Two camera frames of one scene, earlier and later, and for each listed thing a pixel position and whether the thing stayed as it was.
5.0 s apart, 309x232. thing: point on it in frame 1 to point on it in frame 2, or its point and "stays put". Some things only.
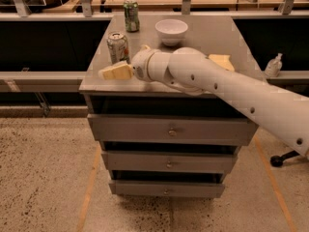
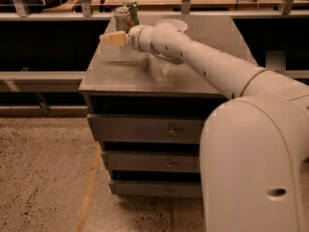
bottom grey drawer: (166, 188) stays put
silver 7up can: (118, 47) to (123, 18)
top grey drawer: (179, 129) stays put
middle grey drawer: (170, 161) stays put
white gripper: (141, 65) to (133, 38)
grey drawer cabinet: (155, 141) stays put
